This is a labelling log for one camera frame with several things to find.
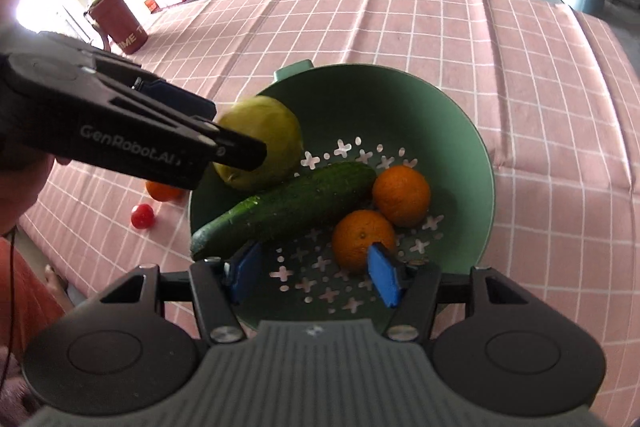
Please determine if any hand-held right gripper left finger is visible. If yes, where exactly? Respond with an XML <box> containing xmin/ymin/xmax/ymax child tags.
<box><xmin>98</xmin><ymin>241</ymin><xmax>264</xmax><ymax>346</ymax></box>

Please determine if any person's left forearm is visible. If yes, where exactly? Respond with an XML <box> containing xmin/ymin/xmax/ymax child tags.
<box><xmin>0</xmin><ymin>154</ymin><xmax>57</xmax><ymax>236</ymax></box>

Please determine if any green colander bowl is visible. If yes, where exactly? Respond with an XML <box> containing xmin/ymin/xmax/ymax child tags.
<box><xmin>187</xmin><ymin>61</ymin><xmax>497</xmax><ymax>331</ymax></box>

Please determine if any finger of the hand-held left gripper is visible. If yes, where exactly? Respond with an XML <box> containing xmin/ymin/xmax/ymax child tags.
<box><xmin>94</xmin><ymin>53</ymin><xmax>218</xmax><ymax>122</ymax></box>
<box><xmin>96</xmin><ymin>78</ymin><xmax>268</xmax><ymax>172</ymax></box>

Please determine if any red-orange tomato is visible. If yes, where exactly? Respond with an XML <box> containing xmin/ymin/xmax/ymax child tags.
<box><xmin>145</xmin><ymin>179</ymin><xmax>187</xmax><ymax>202</ymax></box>

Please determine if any green cucumber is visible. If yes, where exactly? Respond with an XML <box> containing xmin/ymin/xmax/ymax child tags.
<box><xmin>190</xmin><ymin>161</ymin><xmax>378</xmax><ymax>260</ymax></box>

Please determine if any person's orange clothing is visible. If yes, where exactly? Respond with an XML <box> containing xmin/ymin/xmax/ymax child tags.
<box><xmin>0</xmin><ymin>234</ymin><xmax>72</xmax><ymax>360</ymax></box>

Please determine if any thin black cord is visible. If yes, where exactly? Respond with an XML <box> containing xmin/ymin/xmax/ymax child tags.
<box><xmin>0</xmin><ymin>227</ymin><xmax>17</xmax><ymax>400</ymax></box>

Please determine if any orange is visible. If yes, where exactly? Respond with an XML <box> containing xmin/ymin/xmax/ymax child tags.
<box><xmin>331</xmin><ymin>209</ymin><xmax>397</xmax><ymax>273</ymax></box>
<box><xmin>372</xmin><ymin>165</ymin><xmax>432</xmax><ymax>228</ymax></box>

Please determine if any red mug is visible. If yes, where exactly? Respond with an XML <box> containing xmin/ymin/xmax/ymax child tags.
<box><xmin>84</xmin><ymin>0</ymin><xmax>149</xmax><ymax>56</ymax></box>

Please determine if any pink checked tablecloth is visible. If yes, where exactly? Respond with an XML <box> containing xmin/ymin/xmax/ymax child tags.
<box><xmin>17</xmin><ymin>0</ymin><xmax>640</xmax><ymax>419</ymax></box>

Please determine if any red cherry tomato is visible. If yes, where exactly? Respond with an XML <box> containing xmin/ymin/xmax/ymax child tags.
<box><xmin>130</xmin><ymin>204</ymin><xmax>156</xmax><ymax>229</ymax></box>

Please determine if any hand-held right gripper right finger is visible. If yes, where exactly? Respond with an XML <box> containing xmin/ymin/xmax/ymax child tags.
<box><xmin>367</xmin><ymin>242</ymin><xmax>532</xmax><ymax>343</ymax></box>

